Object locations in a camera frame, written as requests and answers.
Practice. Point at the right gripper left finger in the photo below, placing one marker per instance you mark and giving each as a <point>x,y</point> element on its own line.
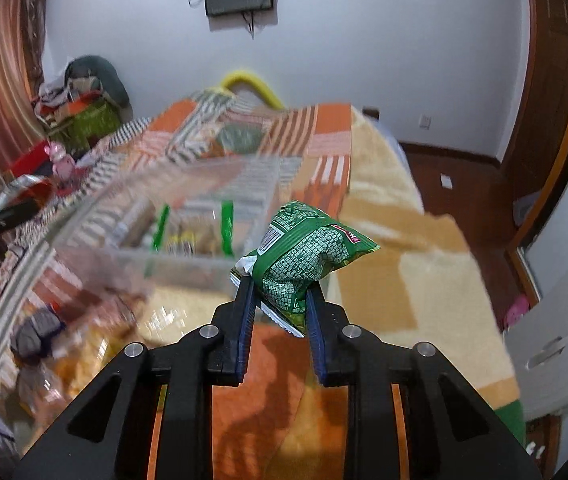
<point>150,410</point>

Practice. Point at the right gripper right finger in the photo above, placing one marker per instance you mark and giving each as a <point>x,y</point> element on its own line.
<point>411,413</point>

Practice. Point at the green snack packet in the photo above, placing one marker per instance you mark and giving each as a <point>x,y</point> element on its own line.
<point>302,245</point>

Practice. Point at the red snack packet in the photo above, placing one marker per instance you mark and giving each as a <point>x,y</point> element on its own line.
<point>27,187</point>

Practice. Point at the yellow snack bag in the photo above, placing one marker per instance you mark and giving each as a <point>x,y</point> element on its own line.
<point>57,361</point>

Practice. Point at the red box on nightstand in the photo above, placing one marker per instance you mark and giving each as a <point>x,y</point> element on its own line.
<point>33,162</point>

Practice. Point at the pink plush toy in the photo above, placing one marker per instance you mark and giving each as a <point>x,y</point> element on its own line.
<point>63,163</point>

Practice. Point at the wrapped sponge cake block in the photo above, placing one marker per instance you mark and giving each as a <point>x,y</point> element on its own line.
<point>169,313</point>

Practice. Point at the pile of clothes and boxes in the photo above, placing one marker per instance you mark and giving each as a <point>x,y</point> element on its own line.
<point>87,102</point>

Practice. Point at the clear plastic storage bin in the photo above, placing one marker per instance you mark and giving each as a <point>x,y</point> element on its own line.
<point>173,225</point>

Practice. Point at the patchwork orange bed blanket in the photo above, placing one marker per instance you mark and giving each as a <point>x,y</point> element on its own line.
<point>422,283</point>

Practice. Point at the wooden door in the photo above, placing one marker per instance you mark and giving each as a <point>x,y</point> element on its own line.
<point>536,161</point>

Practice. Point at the white wall socket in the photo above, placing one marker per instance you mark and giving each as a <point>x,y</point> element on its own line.
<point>424,122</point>

